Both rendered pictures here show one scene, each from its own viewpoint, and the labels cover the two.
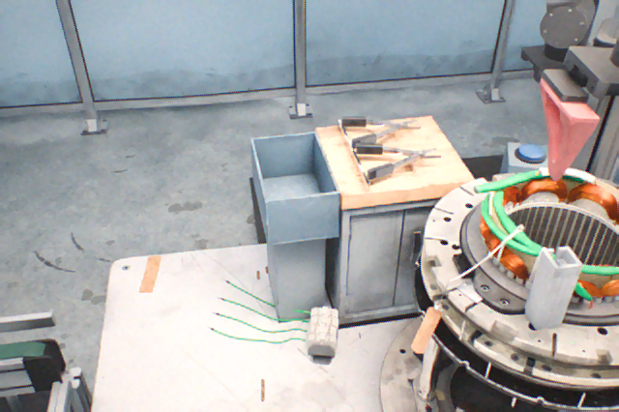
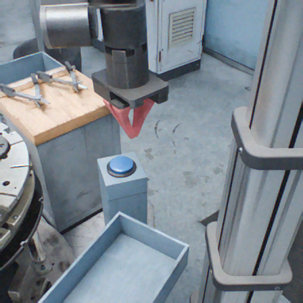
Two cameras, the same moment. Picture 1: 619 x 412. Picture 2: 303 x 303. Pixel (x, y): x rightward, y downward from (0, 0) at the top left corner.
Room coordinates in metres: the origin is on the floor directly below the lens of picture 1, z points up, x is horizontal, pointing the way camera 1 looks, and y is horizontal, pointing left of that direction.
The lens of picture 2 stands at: (0.67, -0.79, 1.45)
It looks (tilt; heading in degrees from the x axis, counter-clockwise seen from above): 39 degrees down; 61
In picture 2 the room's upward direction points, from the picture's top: straight up
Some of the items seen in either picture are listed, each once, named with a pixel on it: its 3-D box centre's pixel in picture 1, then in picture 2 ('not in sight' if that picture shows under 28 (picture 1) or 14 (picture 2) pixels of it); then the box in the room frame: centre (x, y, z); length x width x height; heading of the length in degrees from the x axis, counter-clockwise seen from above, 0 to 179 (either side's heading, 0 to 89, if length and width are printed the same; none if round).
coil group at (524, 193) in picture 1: (544, 191); not in sight; (0.64, -0.30, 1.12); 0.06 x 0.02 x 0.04; 99
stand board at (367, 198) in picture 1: (390, 159); (54, 100); (0.82, -0.13, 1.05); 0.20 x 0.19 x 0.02; 101
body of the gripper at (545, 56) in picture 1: (566, 41); (127, 66); (0.87, -0.37, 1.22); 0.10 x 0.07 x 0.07; 99
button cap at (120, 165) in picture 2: (531, 151); (121, 164); (0.86, -0.36, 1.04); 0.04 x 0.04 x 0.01
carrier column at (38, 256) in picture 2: not in sight; (29, 228); (0.69, -0.30, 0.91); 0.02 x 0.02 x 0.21
